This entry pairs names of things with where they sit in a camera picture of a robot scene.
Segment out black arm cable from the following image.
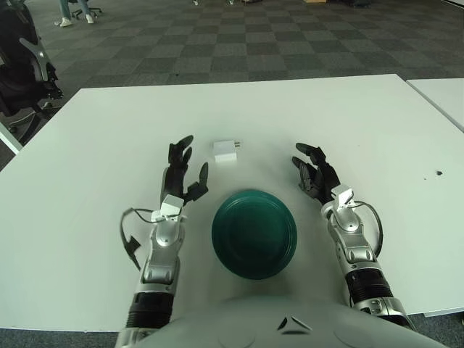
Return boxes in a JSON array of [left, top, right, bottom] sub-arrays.
[[120, 207, 182, 272], [353, 200, 384, 255]]

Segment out grey robot torso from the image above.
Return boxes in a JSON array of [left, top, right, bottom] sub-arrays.
[[130, 294, 450, 348]]

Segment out white charger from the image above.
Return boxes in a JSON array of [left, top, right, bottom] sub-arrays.
[[212, 139, 242, 165]]

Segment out black office chair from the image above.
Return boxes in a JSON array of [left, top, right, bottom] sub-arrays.
[[0, 3, 65, 136]]

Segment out green plate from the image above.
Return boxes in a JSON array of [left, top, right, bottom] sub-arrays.
[[211, 190, 299, 281]]

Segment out person with white shoes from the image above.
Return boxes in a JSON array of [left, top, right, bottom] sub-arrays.
[[54, 0, 95, 28]]

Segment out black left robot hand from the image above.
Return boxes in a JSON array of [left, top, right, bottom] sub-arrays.
[[159, 135, 210, 218]]

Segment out black swivel chair base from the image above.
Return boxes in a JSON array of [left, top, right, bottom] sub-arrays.
[[71, 0, 103, 19]]

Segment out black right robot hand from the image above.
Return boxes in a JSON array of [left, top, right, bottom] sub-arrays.
[[291, 142, 355, 213]]

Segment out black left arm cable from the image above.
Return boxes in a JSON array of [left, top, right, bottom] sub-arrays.
[[120, 207, 182, 272]]

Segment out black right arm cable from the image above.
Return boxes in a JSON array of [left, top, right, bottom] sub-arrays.
[[353, 200, 384, 255]]

